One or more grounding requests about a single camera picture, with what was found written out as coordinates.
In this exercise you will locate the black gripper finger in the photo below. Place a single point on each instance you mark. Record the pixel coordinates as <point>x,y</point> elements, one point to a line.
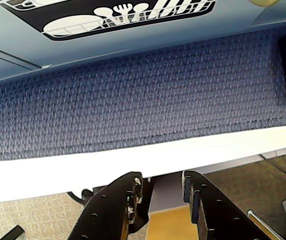
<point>215,215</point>
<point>107,207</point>

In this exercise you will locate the blue door with dishwasher print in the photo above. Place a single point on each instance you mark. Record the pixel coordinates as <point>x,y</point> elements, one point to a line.
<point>20,30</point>

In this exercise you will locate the black chair caster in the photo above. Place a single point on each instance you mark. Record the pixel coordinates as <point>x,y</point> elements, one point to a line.
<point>82,196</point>

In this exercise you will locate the yellow flat panel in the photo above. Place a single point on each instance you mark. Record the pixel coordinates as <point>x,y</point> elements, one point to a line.
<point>167,225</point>

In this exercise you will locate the chrome metal tube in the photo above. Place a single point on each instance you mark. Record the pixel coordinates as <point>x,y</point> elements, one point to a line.
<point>264,225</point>

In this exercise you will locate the black flat bar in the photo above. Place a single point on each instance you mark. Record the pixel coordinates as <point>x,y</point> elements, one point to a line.
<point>12,233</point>

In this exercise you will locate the blue woven floor mat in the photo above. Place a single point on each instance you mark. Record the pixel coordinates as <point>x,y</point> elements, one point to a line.
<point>132,100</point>

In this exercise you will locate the blue toy kitchen unit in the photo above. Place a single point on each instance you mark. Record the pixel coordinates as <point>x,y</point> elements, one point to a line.
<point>107,53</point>

